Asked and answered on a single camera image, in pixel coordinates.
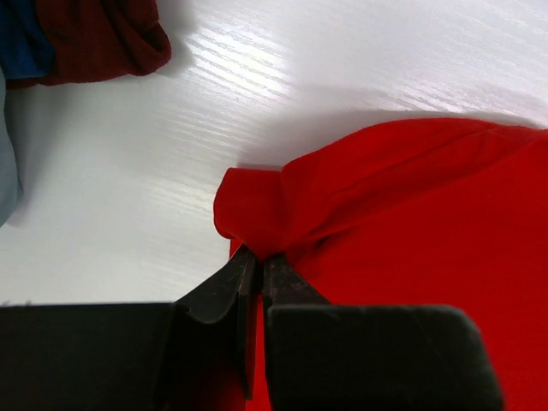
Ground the blue folded t shirt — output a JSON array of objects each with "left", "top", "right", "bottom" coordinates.
[{"left": 1, "top": 0, "right": 55, "bottom": 80}]

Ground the grey-blue folded t shirt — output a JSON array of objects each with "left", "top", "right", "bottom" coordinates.
[{"left": 0, "top": 72, "right": 21, "bottom": 225}]

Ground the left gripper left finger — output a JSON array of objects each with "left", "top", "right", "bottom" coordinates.
[{"left": 1, "top": 248, "right": 257, "bottom": 410}]

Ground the maroon folded t shirt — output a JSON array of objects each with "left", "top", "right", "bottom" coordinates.
[{"left": 5, "top": 1, "right": 171, "bottom": 89}]

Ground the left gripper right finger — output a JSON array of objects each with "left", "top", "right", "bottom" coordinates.
[{"left": 263, "top": 255, "right": 504, "bottom": 410}]

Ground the red t shirt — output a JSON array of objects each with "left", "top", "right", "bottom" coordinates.
[{"left": 213, "top": 118, "right": 547, "bottom": 410}]

